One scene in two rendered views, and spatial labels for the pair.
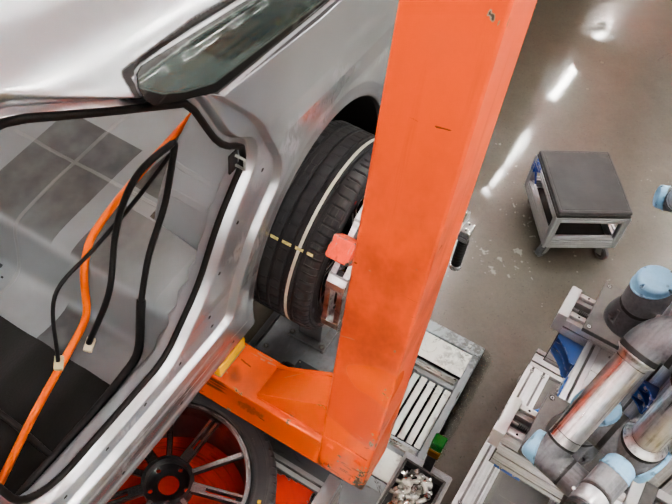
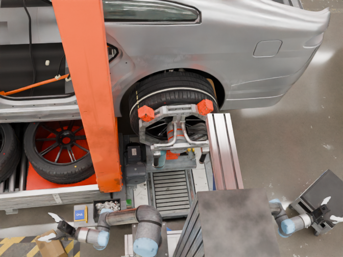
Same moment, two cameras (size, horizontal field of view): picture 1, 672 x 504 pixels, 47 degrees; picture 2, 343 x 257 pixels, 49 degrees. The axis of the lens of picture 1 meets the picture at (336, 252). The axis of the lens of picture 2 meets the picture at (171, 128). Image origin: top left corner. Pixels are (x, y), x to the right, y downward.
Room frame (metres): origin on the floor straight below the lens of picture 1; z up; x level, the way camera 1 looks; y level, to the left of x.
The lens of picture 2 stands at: (0.68, -1.21, 3.26)
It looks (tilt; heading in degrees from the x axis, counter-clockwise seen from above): 60 degrees down; 52
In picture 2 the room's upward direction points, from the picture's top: 8 degrees clockwise
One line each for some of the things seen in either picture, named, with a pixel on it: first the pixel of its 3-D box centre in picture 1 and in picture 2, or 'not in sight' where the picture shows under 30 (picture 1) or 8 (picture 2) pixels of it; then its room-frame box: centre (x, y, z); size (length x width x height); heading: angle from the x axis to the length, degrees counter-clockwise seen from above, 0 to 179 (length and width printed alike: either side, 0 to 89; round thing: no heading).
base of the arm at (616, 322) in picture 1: (633, 311); not in sight; (1.46, -0.95, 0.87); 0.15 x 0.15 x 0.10
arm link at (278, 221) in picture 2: not in sight; (285, 226); (1.70, -1.11, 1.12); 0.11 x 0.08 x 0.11; 78
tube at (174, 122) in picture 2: not in sight; (166, 131); (1.44, -0.19, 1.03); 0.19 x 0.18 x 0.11; 66
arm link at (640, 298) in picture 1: (651, 290); not in sight; (1.46, -0.95, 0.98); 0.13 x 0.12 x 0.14; 78
